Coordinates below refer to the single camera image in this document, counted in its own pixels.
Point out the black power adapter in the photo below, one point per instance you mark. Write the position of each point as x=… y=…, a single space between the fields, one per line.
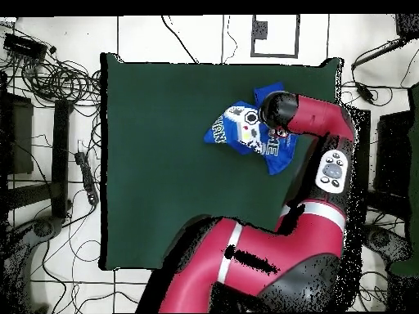
x=364 y=92

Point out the grey square floor frame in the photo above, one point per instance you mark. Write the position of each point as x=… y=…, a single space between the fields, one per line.
x=297 y=36

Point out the dark green table cloth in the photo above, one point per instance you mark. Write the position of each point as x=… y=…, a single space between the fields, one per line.
x=163 y=180

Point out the black box device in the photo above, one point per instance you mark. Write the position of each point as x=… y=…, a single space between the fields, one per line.
x=24 y=45

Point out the grey chair base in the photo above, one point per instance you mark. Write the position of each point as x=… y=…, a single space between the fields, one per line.
x=389 y=243
x=45 y=226

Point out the black speckled box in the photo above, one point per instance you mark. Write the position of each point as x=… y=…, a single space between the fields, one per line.
x=407 y=25

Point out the black flat panel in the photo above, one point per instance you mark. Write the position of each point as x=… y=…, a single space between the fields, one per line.
x=392 y=153
x=21 y=137

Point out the black rod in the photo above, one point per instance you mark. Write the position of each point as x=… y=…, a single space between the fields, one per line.
x=379 y=54

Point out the dark grey square patch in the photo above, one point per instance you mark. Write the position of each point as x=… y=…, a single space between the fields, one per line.
x=261 y=30

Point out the black stand bar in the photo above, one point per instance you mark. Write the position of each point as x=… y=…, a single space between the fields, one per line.
x=60 y=157

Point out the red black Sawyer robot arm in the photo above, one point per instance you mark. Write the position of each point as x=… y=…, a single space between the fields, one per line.
x=294 y=242

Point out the black power strip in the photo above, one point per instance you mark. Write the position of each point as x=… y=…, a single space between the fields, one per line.
x=86 y=178

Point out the blue printed t-shirt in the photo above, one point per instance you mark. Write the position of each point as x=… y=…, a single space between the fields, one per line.
x=229 y=130

